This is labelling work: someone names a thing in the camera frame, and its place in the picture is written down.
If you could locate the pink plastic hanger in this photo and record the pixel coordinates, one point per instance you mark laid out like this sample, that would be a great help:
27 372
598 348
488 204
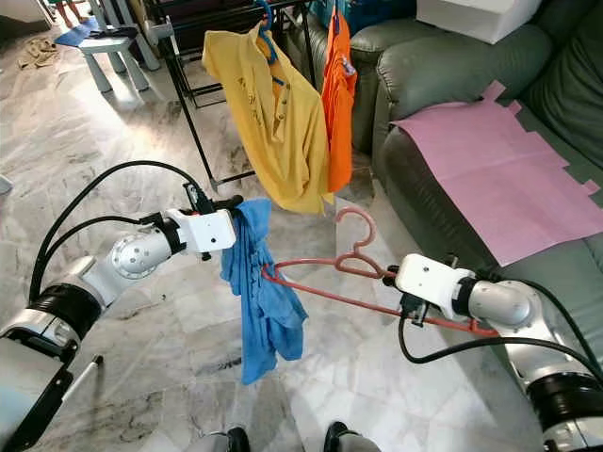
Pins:
367 264

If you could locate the light blue shirt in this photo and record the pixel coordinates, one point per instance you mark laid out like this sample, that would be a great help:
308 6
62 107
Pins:
264 311

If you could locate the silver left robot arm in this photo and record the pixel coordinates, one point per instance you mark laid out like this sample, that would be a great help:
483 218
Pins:
38 377

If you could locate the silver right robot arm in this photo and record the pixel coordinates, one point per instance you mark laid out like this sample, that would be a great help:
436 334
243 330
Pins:
499 301

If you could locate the blue plastic hanger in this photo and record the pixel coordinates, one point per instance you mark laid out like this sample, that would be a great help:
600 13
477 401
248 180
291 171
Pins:
268 49
339 19

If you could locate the yellow polo shirt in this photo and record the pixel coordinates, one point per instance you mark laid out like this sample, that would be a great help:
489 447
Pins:
273 122

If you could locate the pink foam mat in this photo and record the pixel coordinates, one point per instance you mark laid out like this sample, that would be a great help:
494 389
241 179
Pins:
499 169

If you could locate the orange polo shirt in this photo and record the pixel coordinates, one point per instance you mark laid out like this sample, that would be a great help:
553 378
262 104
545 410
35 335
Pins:
339 113

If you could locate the robot right leg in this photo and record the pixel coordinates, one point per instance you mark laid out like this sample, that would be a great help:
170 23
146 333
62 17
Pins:
349 441

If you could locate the robot leg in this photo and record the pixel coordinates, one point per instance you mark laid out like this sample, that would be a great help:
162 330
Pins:
349 441
226 443

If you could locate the black metal drying rack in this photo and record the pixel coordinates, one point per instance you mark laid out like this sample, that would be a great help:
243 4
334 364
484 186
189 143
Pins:
162 28

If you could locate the white pole black tip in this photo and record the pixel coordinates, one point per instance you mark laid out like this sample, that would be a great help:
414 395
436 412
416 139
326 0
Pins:
88 375

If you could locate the grey green leather sofa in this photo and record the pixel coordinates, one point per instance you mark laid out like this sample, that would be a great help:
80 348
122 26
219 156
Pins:
452 75

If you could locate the blue floor mat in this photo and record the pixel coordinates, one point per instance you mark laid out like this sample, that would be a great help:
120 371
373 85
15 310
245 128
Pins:
77 31

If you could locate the brown cardboard scraps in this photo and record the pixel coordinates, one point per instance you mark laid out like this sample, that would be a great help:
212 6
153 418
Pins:
42 52

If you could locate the robot left leg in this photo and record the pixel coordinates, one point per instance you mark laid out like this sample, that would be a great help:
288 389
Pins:
226 443

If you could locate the white box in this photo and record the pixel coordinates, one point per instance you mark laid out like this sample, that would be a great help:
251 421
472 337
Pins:
480 19

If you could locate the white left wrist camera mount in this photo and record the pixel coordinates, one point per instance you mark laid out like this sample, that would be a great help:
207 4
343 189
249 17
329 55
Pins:
203 231

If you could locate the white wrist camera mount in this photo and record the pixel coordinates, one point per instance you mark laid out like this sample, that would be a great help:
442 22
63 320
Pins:
203 231
429 281

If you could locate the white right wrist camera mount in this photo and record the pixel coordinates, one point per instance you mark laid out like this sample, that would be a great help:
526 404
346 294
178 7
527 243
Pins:
429 281

